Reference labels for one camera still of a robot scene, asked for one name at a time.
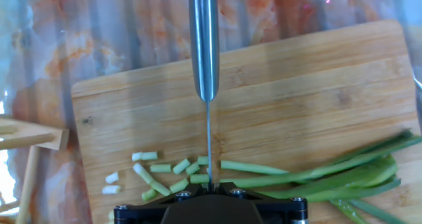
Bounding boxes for uncut green garlic stalks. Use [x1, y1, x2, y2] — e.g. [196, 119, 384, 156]
[219, 130, 422, 224]

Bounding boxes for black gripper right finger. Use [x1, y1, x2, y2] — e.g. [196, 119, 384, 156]
[212, 182, 310, 224]

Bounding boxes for bamboo cutting board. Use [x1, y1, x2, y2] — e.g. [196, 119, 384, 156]
[71, 18, 422, 224]

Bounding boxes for cut white garlic piece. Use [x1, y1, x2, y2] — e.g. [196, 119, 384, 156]
[102, 184, 122, 195]
[104, 171, 119, 184]

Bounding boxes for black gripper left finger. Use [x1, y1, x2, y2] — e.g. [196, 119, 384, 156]
[113, 183, 210, 224]

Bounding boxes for steel cleaver knife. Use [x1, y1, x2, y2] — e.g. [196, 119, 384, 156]
[188, 0, 220, 185]

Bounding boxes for wooden peg rack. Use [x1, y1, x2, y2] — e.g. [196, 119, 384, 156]
[0, 117, 70, 224]

